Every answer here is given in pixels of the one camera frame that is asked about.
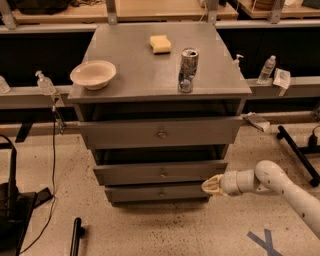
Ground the black cable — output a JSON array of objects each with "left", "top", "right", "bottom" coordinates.
[{"left": 18, "top": 105, "right": 58, "bottom": 256}]

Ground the clear bottle far left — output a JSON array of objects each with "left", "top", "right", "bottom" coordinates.
[{"left": 0, "top": 76, "right": 11, "bottom": 94}]

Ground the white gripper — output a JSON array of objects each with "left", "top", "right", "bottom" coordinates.
[{"left": 202, "top": 171, "right": 242, "bottom": 196}]

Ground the black stand left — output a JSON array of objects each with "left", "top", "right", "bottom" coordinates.
[{"left": 0, "top": 135, "right": 53, "bottom": 256}]

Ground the clear pump bottle right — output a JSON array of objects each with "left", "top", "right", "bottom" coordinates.
[{"left": 233, "top": 54, "right": 244, "bottom": 70}]

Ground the clear water bottle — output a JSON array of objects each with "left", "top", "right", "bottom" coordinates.
[{"left": 257, "top": 55, "right": 276, "bottom": 84}]

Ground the black floor bar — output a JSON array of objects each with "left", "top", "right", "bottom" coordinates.
[{"left": 70, "top": 217, "right": 85, "bottom": 256}]

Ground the grey top drawer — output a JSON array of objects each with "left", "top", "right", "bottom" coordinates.
[{"left": 79, "top": 117, "right": 242, "bottom": 149}]

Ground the yellow sponge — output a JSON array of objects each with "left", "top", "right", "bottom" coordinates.
[{"left": 150, "top": 35, "right": 171, "bottom": 54}]

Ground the clear pump bottle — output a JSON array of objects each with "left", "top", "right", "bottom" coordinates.
[
  {"left": 35, "top": 70, "right": 56, "bottom": 95},
  {"left": 233, "top": 54, "right": 244, "bottom": 70}
]

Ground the white paper packet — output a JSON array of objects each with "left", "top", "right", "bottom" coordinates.
[{"left": 273, "top": 68, "right": 291, "bottom": 89}]

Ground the black stand base right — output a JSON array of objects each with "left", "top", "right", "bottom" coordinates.
[{"left": 277, "top": 126, "right": 320, "bottom": 187}]

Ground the beige shallow bowl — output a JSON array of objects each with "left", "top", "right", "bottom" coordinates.
[{"left": 70, "top": 60, "right": 117, "bottom": 90}]

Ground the grey wooden drawer cabinet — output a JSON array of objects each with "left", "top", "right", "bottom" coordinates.
[{"left": 67, "top": 21, "right": 253, "bottom": 208}]

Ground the silver soda can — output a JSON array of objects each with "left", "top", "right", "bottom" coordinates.
[{"left": 178, "top": 48, "right": 199, "bottom": 93}]

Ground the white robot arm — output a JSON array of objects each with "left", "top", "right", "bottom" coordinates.
[{"left": 201, "top": 160, "right": 320, "bottom": 239}]

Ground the clear pump bottle left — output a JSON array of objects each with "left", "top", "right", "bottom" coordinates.
[{"left": 35, "top": 70, "right": 56, "bottom": 95}]

